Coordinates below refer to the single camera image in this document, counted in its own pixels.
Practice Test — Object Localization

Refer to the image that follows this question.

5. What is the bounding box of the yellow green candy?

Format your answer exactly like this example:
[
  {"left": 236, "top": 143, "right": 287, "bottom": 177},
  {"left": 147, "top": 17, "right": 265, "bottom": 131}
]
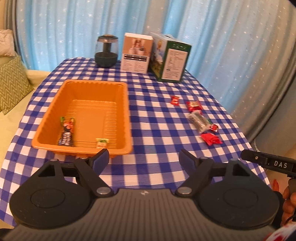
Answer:
[{"left": 96, "top": 138, "right": 109, "bottom": 148}]

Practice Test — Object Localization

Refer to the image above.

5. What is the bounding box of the red pillow snack packet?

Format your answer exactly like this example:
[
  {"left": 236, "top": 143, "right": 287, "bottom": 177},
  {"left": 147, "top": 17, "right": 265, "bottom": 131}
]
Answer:
[{"left": 200, "top": 133, "right": 222, "bottom": 146}]

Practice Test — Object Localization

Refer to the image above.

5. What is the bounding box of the dark green nut bar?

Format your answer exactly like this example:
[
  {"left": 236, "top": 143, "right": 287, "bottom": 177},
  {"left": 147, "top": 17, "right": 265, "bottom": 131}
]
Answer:
[{"left": 58, "top": 116, "right": 75, "bottom": 147}]

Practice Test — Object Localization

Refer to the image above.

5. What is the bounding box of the clear grey snack packet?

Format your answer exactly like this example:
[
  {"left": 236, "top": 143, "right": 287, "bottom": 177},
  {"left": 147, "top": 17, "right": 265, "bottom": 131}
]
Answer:
[{"left": 188, "top": 110, "right": 211, "bottom": 133}]

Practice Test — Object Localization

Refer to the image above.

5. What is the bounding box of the large red gold snack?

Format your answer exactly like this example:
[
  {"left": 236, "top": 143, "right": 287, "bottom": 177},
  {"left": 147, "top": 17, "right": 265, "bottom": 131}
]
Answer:
[{"left": 186, "top": 100, "right": 203, "bottom": 113}]

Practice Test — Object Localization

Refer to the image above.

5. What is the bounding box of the small red candy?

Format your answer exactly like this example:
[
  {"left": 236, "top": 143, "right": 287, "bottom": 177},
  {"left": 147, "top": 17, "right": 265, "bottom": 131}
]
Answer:
[{"left": 171, "top": 95, "right": 180, "bottom": 106}]

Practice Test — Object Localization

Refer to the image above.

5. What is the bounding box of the dark red candy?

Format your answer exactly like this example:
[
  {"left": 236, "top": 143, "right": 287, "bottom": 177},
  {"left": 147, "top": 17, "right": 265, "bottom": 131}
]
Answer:
[{"left": 209, "top": 123, "right": 219, "bottom": 133}]

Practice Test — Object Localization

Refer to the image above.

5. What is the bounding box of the person right hand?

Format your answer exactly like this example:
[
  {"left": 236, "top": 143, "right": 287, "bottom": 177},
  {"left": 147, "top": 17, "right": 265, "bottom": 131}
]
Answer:
[{"left": 271, "top": 179, "right": 295, "bottom": 229}]

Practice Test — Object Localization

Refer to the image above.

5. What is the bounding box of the orange plastic tray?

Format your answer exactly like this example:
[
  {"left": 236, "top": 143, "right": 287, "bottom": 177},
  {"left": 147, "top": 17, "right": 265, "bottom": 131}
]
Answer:
[{"left": 32, "top": 80, "right": 132, "bottom": 157}]

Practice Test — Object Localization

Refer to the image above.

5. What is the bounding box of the blue checkered tablecloth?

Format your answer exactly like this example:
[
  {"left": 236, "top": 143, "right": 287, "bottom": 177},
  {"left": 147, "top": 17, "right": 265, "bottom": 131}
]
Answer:
[{"left": 0, "top": 57, "right": 271, "bottom": 227}]

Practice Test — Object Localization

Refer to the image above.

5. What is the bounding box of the grey curtain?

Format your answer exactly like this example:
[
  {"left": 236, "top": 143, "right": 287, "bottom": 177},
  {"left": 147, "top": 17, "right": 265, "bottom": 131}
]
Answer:
[{"left": 231, "top": 51, "right": 295, "bottom": 153}]

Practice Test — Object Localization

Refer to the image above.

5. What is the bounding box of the cream sofa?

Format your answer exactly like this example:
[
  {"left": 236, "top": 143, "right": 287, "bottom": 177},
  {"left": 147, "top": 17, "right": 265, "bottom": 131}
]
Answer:
[{"left": 0, "top": 55, "right": 50, "bottom": 170}]

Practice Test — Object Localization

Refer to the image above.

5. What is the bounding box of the green zigzag cushion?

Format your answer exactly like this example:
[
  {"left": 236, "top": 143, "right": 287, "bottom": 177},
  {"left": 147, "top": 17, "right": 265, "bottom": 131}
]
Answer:
[{"left": 1, "top": 56, "right": 33, "bottom": 115}]

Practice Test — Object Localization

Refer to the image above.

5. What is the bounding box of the green carton box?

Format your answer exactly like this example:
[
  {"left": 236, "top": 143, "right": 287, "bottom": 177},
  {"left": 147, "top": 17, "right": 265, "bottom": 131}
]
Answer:
[{"left": 149, "top": 32, "right": 192, "bottom": 83}]

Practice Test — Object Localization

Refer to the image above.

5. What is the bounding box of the dark glass humidifier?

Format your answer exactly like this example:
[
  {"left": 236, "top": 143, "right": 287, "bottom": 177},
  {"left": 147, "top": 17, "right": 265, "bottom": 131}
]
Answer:
[{"left": 94, "top": 34, "right": 118, "bottom": 68}]

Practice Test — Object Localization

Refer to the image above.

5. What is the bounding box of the white humidifier box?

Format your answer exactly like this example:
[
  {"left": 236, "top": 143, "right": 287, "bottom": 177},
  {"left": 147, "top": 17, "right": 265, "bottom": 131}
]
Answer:
[{"left": 120, "top": 33, "right": 154, "bottom": 74}]

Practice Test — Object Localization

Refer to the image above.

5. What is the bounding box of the blue star curtain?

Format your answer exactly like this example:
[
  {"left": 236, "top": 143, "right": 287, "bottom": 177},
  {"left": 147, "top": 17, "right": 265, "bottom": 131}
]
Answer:
[{"left": 16, "top": 1, "right": 295, "bottom": 112}]

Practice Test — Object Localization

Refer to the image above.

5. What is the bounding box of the white pink cushion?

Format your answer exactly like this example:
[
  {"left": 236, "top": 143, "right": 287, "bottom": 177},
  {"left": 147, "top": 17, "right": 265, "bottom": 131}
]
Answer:
[{"left": 0, "top": 29, "right": 15, "bottom": 57}]

